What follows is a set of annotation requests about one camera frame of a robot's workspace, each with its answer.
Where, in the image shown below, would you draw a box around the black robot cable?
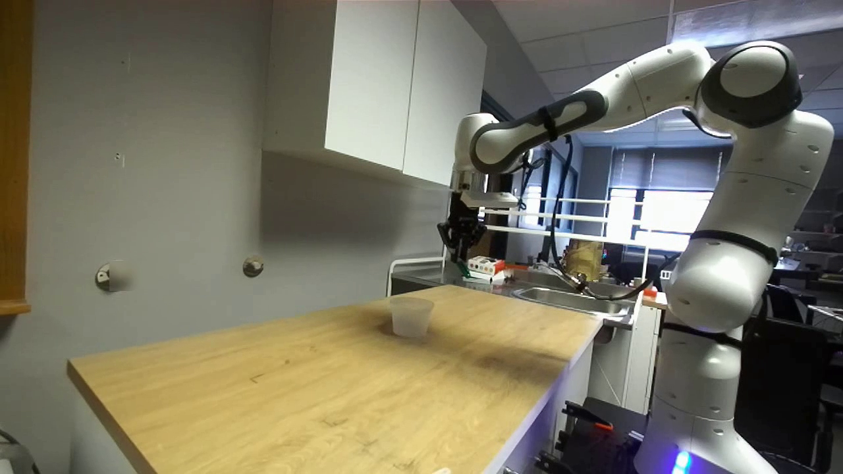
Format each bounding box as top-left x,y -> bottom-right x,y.
511,128 -> 653,303

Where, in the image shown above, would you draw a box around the clear plastic cup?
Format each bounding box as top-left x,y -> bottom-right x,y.
390,297 -> 434,340

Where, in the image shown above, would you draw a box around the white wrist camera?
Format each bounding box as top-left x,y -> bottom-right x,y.
455,187 -> 520,207

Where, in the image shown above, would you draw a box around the white wall cabinet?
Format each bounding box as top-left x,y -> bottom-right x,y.
264,0 -> 487,187

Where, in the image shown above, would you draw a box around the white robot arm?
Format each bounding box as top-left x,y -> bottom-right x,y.
452,41 -> 835,474

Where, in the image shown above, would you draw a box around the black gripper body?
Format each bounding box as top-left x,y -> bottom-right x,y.
437,191 -> 484,260

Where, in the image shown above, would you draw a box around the round wall knob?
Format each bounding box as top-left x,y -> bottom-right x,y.
96,260 -> 134,293
242,254 -> 264,279

